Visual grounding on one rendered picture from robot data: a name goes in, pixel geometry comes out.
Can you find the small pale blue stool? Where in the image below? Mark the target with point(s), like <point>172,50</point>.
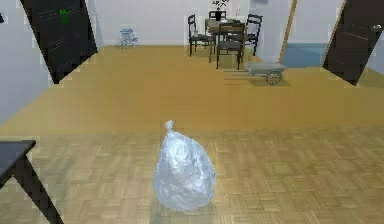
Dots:
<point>127,36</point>

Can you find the clear glass bottle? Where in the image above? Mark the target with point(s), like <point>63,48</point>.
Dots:
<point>238,11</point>

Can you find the clear tied plastic bag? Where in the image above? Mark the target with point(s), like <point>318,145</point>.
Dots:
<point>183,170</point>

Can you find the grey wheeled cart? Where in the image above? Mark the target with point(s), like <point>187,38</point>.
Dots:
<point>266,70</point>

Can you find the black vase with plant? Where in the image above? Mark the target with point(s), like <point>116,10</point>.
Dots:
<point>218,10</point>

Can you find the brown dining table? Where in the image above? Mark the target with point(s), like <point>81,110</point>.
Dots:
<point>216,26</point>

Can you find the black room door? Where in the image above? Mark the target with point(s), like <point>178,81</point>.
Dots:
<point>353,40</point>
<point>61,36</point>

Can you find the black dining chair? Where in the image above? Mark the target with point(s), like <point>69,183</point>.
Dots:
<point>198,35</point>
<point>254,30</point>
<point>230,43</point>
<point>217,14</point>

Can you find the black table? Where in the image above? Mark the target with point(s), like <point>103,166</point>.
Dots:
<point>13,160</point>

